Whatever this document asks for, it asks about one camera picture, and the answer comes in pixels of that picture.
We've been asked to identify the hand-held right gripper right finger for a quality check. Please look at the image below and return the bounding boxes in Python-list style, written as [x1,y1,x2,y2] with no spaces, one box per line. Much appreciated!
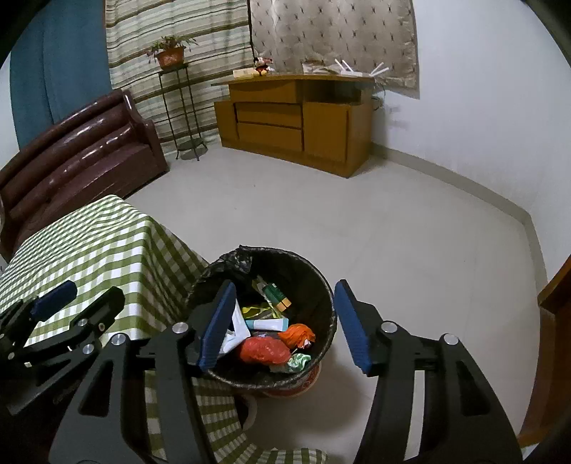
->
[334,279,524,464]

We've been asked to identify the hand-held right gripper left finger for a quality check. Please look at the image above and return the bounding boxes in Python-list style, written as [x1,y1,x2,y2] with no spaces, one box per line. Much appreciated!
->
[48,280,237,464]

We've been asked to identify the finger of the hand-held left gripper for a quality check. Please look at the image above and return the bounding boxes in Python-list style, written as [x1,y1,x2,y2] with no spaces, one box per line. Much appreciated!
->
[67,286,126,344]
[31,280,77,324]

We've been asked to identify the white wrapper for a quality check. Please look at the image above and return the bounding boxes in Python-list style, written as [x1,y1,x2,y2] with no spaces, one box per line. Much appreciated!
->
[218,310,253,355]

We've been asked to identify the yellow green wrapper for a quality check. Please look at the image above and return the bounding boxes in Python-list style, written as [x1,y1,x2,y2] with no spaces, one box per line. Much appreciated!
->
[241,302,275,321]

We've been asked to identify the light blue tube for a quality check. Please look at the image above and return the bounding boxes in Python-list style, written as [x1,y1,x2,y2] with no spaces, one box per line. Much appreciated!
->
[243,318,287,332]

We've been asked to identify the red plastic bag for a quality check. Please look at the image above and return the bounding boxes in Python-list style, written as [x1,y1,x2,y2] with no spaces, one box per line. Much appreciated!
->
[238,337,292,367]

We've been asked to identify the orange plastic bag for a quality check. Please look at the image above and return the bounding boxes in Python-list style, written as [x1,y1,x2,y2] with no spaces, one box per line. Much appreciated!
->
[278,323,317,349]

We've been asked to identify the green white packet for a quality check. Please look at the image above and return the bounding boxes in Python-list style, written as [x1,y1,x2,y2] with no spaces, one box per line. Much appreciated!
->
[283,352,314,374]

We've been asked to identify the dark green bottle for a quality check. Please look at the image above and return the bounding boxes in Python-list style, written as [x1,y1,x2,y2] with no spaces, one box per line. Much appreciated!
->
[262,282,293,312]

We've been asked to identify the black trash bin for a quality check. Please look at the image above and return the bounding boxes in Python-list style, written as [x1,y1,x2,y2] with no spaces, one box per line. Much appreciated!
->
[185,244,337,389]

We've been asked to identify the green checked tablecloth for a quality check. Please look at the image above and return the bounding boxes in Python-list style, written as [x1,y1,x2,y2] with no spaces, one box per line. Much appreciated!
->
[0,194,328,464]

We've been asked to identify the brown leather sofa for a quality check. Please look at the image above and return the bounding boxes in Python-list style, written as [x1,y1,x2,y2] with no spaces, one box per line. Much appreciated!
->
[0,88,170,264]

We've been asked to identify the black metal plant stand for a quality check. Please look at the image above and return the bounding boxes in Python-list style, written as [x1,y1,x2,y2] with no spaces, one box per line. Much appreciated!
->
[157,62,209,162]

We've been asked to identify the wooden cabinet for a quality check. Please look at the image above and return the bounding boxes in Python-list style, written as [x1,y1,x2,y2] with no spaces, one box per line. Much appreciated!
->
[211,74,380,179]

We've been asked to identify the blue curtain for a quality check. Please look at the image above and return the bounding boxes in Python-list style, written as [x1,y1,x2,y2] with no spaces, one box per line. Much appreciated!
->
[9,0,112,148]

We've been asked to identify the white router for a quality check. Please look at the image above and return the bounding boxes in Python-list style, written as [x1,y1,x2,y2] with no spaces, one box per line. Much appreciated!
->
[334,58,390,77]

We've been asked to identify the clear plastic wrapper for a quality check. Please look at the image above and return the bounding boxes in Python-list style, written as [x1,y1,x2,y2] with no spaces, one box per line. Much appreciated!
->
[301,61,340,76]

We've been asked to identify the potted plant red pot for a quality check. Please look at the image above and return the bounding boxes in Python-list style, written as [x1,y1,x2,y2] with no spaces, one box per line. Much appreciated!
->
[146,36,199,70]

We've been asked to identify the striped curtain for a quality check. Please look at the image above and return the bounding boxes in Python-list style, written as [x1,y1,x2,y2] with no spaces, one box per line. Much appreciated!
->
[103,0,255,146]

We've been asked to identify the beige quilted curtain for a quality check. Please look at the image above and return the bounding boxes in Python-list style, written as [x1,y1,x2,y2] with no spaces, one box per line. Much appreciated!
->
[247,0,421,101]

